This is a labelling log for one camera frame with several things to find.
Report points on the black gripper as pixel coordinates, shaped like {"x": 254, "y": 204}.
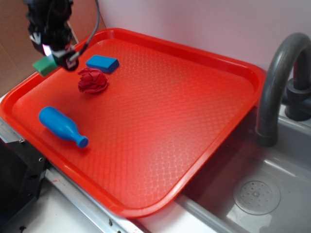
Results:
{"x": 49, "y": 32}

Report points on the green block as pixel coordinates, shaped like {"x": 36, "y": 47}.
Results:
{"x": 45, "y": 66}

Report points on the blue block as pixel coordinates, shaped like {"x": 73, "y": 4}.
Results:
{"x": 103, "y": 63}

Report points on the crumpled red cloth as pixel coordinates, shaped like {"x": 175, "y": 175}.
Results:
{"x": 92, "y": 81}

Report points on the blue toy bottle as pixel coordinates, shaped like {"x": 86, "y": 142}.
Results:
{"x": 62, "y": 126}

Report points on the red plastic tray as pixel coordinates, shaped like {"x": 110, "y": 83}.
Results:
{"x": 165, "y": 111}

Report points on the grey toy sink basin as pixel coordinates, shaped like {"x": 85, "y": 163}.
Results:
{"x": 246, "y": 188}

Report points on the dark grey toy faucet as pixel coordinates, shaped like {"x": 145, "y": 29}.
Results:
{"x": 288, "y": 82}

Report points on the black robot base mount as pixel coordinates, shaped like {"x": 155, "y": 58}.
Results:
{"x": 22, "y": 169}

